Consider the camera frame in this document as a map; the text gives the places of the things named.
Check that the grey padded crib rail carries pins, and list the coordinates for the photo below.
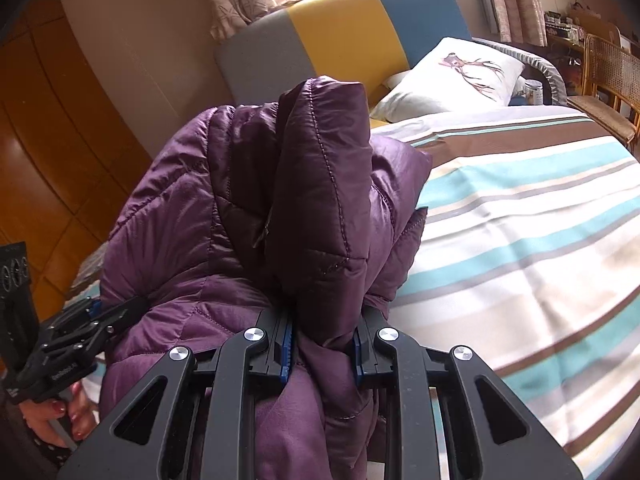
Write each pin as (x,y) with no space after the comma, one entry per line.
(547,72)

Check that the grey yellow blue headboard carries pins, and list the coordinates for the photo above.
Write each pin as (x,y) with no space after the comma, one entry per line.
(340,25)

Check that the striped bed sheet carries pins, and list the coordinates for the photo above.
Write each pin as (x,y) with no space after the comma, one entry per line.
(525,240)

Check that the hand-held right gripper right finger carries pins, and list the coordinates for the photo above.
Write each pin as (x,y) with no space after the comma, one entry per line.
(358,360)

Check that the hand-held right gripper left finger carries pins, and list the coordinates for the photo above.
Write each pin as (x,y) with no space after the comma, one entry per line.
(286,355)

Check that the cluttered wooden desk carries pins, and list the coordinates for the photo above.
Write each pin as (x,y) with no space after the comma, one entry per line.
(575,27)

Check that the metal can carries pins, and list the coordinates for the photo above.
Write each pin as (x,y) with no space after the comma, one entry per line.
(534,94)

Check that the orange wooden wardrobe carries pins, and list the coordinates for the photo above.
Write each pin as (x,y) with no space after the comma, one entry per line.
(50,160)

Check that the purple quilted down jacket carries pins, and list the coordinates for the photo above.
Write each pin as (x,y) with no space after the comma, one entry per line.
(225,200)

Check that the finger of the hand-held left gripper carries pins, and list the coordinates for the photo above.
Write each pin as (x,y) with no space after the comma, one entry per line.
(107,325)
(75,312)

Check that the white deer print pillow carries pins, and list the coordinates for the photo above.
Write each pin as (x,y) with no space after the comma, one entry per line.
(450,85)

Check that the plain white pillow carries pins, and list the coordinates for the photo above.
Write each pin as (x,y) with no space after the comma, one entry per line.
(396,81)

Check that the rattan chair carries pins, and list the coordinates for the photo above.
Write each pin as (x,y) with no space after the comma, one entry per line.
(610,75)

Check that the person's left hand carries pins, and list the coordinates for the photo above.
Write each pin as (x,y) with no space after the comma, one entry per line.
(47,415)

